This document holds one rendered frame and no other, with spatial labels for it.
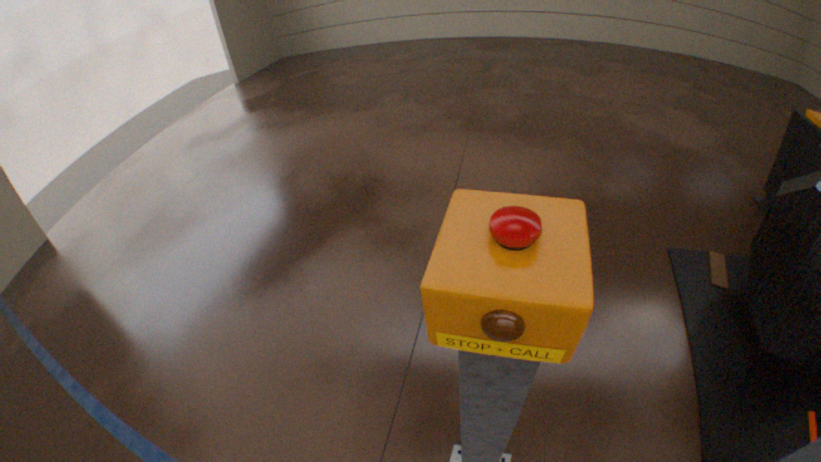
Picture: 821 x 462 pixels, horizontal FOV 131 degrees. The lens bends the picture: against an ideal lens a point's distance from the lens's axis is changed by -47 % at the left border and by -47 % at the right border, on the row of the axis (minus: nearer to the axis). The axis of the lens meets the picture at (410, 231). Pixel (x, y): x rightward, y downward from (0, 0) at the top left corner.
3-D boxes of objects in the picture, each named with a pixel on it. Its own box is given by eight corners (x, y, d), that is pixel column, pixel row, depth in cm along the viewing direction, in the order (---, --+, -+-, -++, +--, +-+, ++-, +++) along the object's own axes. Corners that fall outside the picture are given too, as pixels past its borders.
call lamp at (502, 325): (481, 324, 25) (482, 299, 23) (523, 330, 24) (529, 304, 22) (476, 345, 24) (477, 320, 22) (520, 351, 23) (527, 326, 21)
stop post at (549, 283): (454, 445, 106) (421, 156, 35) (510, 455, 100) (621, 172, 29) (439, 499, 92) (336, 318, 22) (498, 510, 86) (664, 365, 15)
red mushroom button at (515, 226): (491, 217, 28) (492, 197, 27) (541, 222, 27) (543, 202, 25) (485, 252, 25) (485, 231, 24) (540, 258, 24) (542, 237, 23)
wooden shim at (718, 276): (708, 252, 146) (709, 249, 145) (723, 257, 142) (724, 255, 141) (710, 284, 131) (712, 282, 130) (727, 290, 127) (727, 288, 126)
